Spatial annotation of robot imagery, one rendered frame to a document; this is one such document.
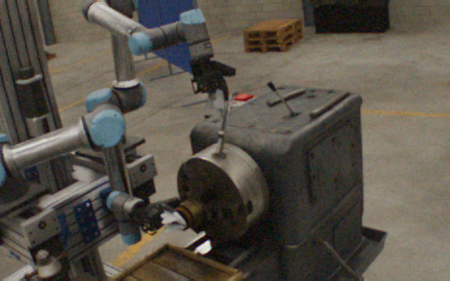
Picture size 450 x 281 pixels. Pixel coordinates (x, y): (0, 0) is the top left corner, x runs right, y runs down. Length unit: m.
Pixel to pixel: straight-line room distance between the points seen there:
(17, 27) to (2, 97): 0.28
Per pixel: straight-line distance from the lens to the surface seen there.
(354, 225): 2.13
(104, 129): 1.55
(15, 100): 1.97
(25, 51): 1.99
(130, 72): 2.02
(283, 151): 1.55
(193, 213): 1.53
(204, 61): 1.59
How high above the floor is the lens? 1.83
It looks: 21 degrees down
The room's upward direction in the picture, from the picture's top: 9 degrees counter-clockwise
